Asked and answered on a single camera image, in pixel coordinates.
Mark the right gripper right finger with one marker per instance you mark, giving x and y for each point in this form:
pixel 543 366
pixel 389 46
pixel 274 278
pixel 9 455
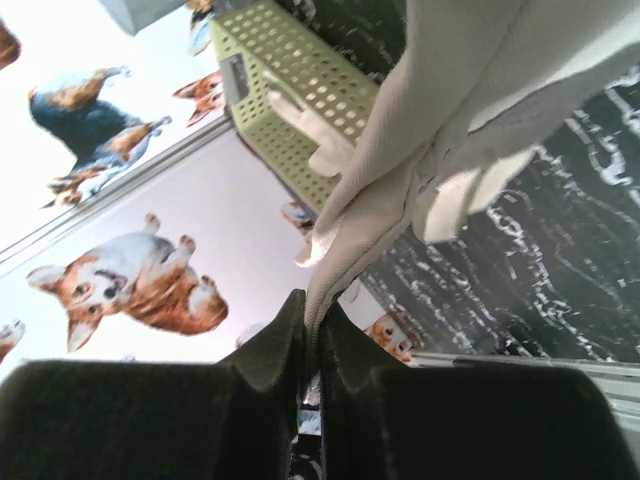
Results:
pixel 382 419

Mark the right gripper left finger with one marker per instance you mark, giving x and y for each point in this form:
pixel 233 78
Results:
pixel 234 419

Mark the white grey glove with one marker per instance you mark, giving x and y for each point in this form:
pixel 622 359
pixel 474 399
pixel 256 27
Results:
pixel 332 153
pixel 478 81

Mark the yellow-green storage basket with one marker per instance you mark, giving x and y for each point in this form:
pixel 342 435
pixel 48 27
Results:
pixel 261 47

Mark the grey metal bucket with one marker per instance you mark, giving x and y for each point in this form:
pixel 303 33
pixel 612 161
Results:
pixel 132 16

